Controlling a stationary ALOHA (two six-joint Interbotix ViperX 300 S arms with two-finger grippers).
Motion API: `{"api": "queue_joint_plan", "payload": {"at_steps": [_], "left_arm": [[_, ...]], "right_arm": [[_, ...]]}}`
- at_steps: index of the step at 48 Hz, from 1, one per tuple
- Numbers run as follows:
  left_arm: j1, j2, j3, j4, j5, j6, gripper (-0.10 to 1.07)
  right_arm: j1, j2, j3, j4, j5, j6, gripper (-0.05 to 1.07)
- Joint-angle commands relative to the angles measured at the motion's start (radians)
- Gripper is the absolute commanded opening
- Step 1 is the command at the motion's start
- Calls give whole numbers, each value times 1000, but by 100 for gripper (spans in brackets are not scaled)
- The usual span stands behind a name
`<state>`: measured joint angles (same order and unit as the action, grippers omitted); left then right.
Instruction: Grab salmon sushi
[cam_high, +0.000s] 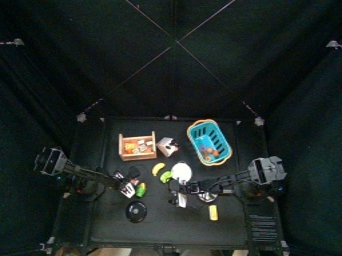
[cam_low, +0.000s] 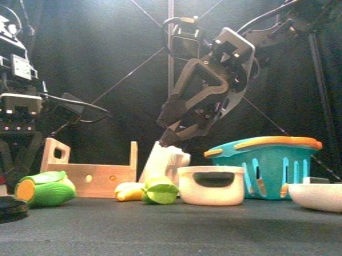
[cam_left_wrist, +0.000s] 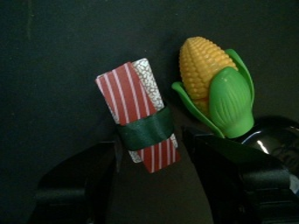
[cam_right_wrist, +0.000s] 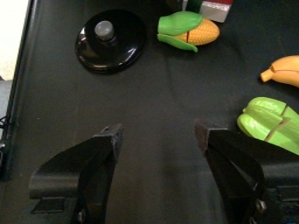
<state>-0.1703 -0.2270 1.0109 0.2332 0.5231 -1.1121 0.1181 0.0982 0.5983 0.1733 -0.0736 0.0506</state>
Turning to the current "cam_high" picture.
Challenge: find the green yellow toy corn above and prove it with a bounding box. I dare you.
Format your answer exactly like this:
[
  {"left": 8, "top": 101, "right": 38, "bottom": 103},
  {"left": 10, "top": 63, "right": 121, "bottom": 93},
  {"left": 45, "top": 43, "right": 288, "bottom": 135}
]
[{"left": 135, "top": 181, "right": 148, "bottom": 199}]

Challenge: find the green toy lime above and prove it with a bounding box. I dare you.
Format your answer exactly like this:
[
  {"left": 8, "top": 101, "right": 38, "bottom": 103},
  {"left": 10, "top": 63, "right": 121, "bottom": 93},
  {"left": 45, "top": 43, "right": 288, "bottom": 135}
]
[{"left": 159, "top": 170, "right": 173, "bottom": 184}]

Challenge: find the white round toy pot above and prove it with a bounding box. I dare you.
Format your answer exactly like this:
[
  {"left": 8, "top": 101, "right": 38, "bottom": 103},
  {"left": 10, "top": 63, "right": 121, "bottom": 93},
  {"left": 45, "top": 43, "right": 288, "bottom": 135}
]
[{"left": 169, "top": 161, "right": 193, "bottom": 185}]

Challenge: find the wooden toy crate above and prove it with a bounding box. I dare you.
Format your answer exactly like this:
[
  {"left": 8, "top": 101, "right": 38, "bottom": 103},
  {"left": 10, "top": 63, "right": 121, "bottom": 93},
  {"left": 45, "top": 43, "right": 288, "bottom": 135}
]
[{"left": 117, "top": 130, "right": 159, "bottom": 162}]

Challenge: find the silver metal bowl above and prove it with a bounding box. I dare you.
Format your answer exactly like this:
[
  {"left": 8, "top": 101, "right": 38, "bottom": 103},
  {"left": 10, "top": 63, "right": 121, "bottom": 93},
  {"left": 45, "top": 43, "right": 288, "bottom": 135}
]
[{"left": 196, "top": 191, "right": 220, "bottom": 204}]

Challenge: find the yellow toy banana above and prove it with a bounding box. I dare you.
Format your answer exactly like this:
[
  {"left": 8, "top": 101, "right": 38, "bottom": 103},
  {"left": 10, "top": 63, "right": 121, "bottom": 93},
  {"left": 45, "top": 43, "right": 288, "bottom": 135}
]
[{"left": 151, "top": 162, "right": 167, "bottom": 177}]

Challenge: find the black round plate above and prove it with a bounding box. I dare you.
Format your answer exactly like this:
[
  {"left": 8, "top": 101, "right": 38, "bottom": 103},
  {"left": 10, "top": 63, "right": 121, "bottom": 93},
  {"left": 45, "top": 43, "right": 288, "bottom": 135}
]
[{"left": 124, "top": 200, "right": 148, "bottom": 224}]

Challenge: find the yellow toy block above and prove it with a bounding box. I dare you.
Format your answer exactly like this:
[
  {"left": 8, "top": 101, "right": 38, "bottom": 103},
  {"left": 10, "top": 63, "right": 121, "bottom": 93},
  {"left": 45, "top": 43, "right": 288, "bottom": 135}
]
[{"left": 207, "top": 204, "right": 220, "bottom": 222}]

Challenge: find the pale toy cube box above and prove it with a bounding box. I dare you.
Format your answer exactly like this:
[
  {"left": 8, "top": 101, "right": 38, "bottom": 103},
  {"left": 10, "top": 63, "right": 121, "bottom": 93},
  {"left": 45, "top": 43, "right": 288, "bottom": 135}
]
[{"left": 155, "top": 136, "right": 180, "bottom": 158}]

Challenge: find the teal basket with orange rim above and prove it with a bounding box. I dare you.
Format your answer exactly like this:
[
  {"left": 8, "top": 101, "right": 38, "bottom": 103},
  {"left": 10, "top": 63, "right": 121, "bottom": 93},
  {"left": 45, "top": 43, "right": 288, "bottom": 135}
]
[{"left": 185, "top": 118, "right": 233, "bottom": 167}]

